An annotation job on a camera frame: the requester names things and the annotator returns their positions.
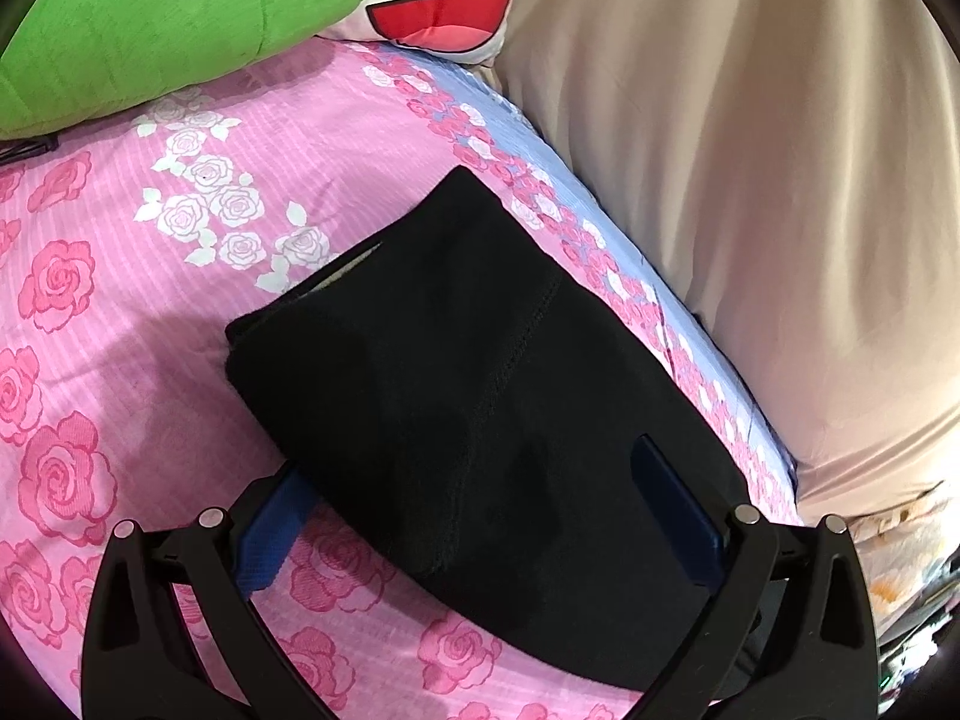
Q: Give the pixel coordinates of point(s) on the patterned cloth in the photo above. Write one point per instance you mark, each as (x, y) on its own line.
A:
(907, 547)

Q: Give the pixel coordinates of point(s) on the green plush pillow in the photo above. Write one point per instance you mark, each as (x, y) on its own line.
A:
(165, 22)

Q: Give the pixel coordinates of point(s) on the small black object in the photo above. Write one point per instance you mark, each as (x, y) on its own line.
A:
(30, 148)

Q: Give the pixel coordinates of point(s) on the beige cloth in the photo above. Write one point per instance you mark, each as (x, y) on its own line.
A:
(712, 165)

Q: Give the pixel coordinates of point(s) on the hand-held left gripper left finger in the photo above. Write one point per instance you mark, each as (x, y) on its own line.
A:
(268, 536)

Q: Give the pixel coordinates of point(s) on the white cartoon face pillow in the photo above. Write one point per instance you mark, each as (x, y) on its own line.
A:
(442, 7)

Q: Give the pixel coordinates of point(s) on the black pants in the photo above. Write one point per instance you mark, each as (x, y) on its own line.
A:
(450, 360)

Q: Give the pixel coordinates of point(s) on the pink floral bed sheet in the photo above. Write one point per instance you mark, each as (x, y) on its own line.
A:
(112, 300)

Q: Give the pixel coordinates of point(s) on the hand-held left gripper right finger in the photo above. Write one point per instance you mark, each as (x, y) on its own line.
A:
(675, 514)

